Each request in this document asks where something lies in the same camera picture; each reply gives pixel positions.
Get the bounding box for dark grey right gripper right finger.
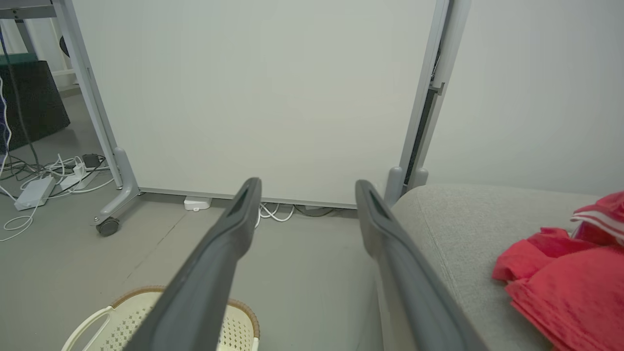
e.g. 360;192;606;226
355;179;489;351

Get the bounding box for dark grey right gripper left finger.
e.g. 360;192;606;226
124;177;263;351

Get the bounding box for red fleece garment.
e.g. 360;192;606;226
492;227;624;351

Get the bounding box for cream perforated laundry basket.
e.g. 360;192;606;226
62;286;260;351

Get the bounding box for small white box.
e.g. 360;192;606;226
184;196;213;212

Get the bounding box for black caster wheel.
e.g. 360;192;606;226
96;217;120;237

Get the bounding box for small white power strip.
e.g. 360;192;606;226
59;171;99;192

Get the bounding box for red garment white stripes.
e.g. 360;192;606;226
570;191;624;245

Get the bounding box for black computer tower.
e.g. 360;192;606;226
0;60;71;153

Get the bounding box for green topped table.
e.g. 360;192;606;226
0;54;39;67

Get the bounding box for white coiled cable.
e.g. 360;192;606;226
254;202;295;229

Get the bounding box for white partition panel grey frame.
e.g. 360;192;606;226
407;0;624;196
51;0;471;227

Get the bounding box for white looped cable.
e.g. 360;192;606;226
0;193;47;243

